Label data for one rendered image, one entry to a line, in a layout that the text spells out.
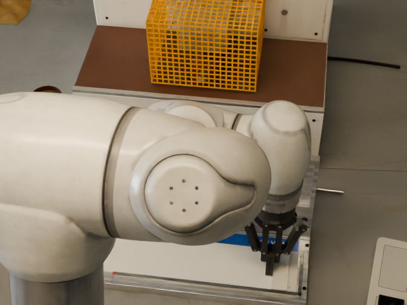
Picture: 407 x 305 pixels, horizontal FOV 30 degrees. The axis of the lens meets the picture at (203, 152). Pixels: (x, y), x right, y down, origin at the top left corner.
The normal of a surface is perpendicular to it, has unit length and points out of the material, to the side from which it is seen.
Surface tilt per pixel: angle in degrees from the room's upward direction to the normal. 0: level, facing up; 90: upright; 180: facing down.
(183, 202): 46
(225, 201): 75
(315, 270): 0
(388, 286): 0
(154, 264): 0
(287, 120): 13
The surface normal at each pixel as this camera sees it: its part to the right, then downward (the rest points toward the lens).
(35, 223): -0.16, 0.51
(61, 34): -0.02, -0.67
